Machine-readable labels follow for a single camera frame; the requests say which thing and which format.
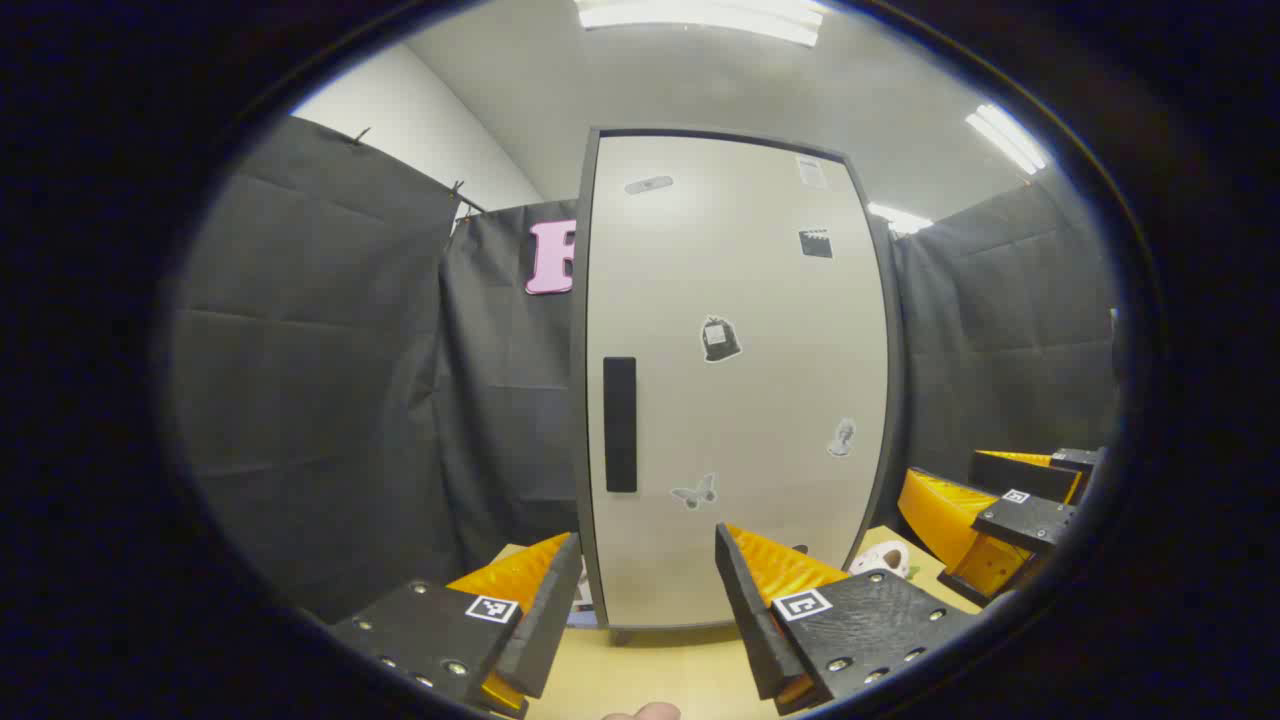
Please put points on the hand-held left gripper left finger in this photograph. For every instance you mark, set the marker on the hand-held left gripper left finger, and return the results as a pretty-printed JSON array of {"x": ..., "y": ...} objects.
[{"x": 555, "y": 610}]

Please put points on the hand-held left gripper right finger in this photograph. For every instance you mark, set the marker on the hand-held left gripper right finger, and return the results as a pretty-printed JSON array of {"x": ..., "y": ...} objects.
[{"x": 745, "y": 610}]

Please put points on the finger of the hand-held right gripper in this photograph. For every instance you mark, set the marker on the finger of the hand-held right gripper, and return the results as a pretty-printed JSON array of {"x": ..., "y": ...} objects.
[
  {"x": 1025, "y": 522},
  {"x": 1020, "y": 478}
]

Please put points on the grey cabinet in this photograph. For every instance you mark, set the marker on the grey cabinet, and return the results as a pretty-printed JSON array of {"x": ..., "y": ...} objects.
[{"x": 579, "y": 400}]

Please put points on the blue book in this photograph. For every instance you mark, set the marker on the blue book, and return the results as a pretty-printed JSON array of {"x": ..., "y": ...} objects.
[{"x": 585, "y": 619}]

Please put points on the white plush slipper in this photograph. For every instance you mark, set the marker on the white plush slipper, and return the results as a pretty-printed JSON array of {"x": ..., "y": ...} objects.
[{"x": 880, "y": 560}]

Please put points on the ceiling light panel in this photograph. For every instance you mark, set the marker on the ceiling light panel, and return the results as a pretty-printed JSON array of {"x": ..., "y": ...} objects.
[
  {"x": 700, "y": 15},
  {"x": 1005, "y": 138},
  {"x": 898, "y": 218}
]

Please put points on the black backdrop cloth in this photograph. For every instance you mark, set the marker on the black backdrop cloth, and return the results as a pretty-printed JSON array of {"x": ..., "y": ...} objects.
[{"x": 330, "y": 350}]

